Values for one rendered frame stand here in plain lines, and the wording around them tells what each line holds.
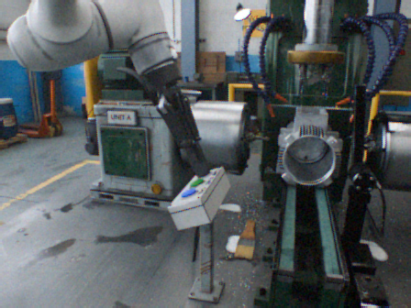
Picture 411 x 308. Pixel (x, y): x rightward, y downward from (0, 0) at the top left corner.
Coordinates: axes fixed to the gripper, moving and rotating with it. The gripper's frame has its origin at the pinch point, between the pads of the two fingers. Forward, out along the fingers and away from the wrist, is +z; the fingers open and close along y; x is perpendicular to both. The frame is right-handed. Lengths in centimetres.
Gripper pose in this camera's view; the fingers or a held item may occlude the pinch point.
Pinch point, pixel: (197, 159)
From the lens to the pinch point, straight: 65.6
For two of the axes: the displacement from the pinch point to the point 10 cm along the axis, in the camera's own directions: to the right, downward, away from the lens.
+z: 3.8, 9.1, 1.7
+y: 2.8, -2.9, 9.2
